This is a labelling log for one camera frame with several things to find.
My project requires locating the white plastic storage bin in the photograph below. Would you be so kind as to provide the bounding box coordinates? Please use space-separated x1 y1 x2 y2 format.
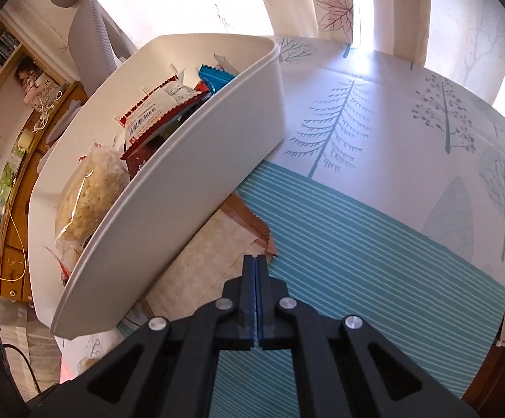
27 34 286 340

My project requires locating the grey office chair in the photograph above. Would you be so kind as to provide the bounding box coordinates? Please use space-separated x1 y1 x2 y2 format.
50 0 140 92

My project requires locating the pale puffed cookie packet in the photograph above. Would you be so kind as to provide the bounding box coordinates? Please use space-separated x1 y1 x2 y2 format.
54 146 131 245

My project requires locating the brown beige paper packet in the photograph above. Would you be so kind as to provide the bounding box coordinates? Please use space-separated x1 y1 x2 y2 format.
141 194 279 318

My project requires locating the green plant picture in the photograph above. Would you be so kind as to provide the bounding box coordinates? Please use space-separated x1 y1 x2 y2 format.
0 161 20 205

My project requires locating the wooden desk with drawers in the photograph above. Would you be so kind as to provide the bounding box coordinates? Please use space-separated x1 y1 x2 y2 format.
0 80 88 303

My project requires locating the white packet with red trim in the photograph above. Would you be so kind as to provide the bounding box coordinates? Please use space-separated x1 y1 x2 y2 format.
112 74 205 146

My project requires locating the wooden bookshelf with books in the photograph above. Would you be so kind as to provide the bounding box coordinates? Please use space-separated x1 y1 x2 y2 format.
0 13 75 118

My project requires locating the blue small snack packet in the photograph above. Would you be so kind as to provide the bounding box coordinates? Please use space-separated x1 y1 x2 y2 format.
197 63 238 96

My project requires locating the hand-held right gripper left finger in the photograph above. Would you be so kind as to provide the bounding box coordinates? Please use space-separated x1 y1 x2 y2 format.
30 255 257 418

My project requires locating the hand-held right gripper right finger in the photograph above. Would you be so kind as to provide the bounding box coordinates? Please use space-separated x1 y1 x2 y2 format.
257 256 480 418

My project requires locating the dark red snack packet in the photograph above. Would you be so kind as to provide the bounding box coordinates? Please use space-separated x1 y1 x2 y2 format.
119 109 192 179

